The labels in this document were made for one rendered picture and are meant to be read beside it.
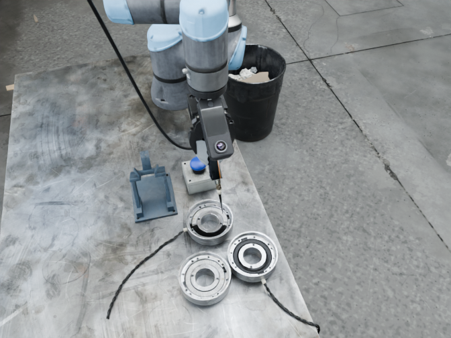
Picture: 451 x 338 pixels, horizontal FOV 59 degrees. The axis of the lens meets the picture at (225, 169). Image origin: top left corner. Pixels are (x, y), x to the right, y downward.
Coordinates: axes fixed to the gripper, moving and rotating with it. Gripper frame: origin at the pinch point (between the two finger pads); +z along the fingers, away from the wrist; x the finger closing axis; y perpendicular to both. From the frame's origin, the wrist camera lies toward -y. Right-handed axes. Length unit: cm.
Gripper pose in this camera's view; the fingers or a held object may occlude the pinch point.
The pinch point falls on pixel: (213, 161)
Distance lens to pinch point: 85.9
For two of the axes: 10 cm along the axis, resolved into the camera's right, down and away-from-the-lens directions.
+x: -9.7, 1.9, -1.5
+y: -2.4, -7.4, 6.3
